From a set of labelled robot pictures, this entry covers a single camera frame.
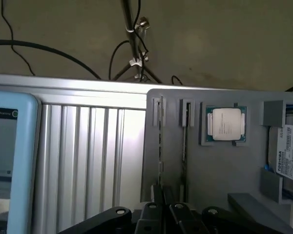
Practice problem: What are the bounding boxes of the grey parts rack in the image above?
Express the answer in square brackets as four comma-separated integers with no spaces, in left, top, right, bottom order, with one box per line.
[140,88,293,234]

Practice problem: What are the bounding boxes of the CPU chip silver lid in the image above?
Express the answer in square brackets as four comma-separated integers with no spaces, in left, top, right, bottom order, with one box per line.
[205,105,247,142]

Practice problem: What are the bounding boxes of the light blue teach pendant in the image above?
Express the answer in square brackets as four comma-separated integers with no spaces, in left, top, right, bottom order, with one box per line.
[0,90,42,234]

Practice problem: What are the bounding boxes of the metal tripod stand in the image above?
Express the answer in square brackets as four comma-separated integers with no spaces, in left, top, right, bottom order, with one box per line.
[111,0,163,85]

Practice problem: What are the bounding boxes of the hard disk with blue bracket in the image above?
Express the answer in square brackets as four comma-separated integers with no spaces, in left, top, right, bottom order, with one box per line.
[265,103,293,195]

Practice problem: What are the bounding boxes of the black looped floor cable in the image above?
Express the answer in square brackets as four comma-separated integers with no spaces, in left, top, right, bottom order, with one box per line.
[108,39,131,80]

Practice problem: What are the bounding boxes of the thick black floor cable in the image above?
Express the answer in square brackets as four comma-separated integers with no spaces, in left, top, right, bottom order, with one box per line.
[0,39,102,80]

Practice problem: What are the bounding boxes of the thin black floor cable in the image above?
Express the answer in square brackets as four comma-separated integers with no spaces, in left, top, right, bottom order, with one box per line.
[0,0,37,77]

